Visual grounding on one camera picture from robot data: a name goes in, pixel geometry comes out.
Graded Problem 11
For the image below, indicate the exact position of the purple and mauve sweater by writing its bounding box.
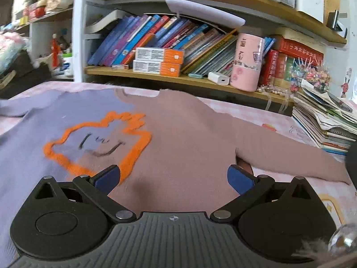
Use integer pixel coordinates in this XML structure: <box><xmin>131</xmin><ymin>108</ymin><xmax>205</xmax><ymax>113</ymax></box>
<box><xmin>0</xmin><ymin>81</ymin><xmax>357</xmax><ymax>229</ymax></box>

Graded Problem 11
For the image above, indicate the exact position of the purple and pink sweater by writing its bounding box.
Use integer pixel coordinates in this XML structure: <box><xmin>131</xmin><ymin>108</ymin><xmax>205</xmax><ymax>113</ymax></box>
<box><xmin>0</xmin><ymin>88</ymin><xmax>351</xmax><ymax>266</ymax></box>

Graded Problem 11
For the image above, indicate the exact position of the jar of colourful paper stars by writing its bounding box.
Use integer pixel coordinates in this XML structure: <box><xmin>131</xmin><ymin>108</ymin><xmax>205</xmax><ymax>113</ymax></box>
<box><xmin>290</xmin><ymin>57</ymin><xmax>331</xmax><ymax>94</ymax></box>

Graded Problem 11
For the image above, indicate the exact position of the stack of magazines and notebooks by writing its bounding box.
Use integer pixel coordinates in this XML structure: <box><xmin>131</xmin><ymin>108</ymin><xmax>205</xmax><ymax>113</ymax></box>
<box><xmin>291</xmin><ymin>79</ymin><xmax>357</xmax><ymax>157</ymax></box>

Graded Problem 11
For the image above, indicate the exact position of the clear glass ball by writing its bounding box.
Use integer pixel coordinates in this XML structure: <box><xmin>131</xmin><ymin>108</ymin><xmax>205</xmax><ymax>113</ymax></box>
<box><xmin>328</xmin><ymin>223</ymin><xmax>357</xmax><ymax>257</ymax></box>

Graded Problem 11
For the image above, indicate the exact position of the white storage box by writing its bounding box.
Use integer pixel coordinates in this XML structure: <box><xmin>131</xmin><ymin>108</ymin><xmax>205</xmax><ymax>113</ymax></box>
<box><xmin>294</xmin><ymin>0</ymin><xmax>325</xmax><ymax>24</ymax></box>

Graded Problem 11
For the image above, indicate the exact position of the wooden bookshelf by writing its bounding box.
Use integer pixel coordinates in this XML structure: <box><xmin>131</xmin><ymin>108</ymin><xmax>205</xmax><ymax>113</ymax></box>
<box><xmin>71</xmin><ymin>0</ymin><xmax>348</xmax><ymax>109</ymax></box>

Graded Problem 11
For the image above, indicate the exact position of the pink patterned tin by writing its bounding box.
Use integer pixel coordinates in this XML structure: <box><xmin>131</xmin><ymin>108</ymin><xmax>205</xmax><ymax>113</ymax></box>
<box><xmin>230</xmin><ymin>33</ymin><xmax>265</xmax><ymax>92</ymax></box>

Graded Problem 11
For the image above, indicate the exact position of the white charger block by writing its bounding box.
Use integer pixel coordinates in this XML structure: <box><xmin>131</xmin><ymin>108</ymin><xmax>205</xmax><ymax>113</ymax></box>
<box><xmin>208</xmin><ymin>72</ymin><xmax>231</xmax><ymax>86</ymax></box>

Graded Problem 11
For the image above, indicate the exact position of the orange and white box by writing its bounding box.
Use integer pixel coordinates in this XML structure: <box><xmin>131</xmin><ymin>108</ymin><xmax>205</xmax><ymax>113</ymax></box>
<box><xmin>134</xmin><ymin>47</ymin><xmax>185</xmax><ymax>64</ymax></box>
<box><xmin>132</xmin><ymin>60</ymin><xmax>182</xmax><ymax>77</ymax></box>

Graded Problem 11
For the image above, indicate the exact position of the red thick book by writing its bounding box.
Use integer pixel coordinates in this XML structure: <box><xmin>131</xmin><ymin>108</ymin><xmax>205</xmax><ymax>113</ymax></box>
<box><xmin>275</xmin><ymin>35</ymin><xmax>325</xmax><ymax>67</ymax></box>

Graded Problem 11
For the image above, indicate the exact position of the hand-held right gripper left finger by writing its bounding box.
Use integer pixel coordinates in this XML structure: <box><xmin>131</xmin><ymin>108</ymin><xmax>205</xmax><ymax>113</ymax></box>
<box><xmin>35</xmin><ymin>165</ymin><xmax>137</xmax><ymax>224</ymax></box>

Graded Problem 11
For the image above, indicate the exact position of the row of colourful books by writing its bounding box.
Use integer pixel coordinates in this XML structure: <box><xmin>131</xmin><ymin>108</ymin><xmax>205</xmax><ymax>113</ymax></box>
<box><xmin>87</xmin><ymin>14</ymin><xmax>275</xmax><ymax>76</ymax></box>

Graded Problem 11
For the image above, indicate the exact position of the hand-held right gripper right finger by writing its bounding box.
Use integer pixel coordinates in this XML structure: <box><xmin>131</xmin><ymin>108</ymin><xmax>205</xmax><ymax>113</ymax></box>
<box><xmin>210</xmin><ymin>165</ymin><xmax>318</xmax><ymax>224</ymax></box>

